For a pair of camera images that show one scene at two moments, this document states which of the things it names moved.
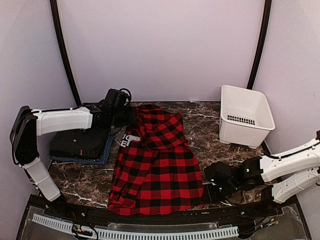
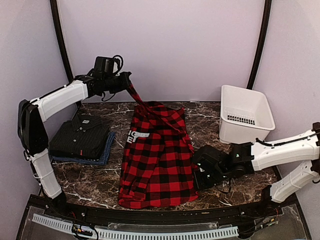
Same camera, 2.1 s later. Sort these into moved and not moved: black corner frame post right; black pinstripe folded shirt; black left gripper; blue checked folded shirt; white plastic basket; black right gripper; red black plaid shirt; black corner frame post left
Moved: red black plaid shirt; black left gripper; black right gripper
Not moved: black corner frame post left; black pinstripe folded shirt; blue checked folded shirt; black corner frame post right; white plastic basket
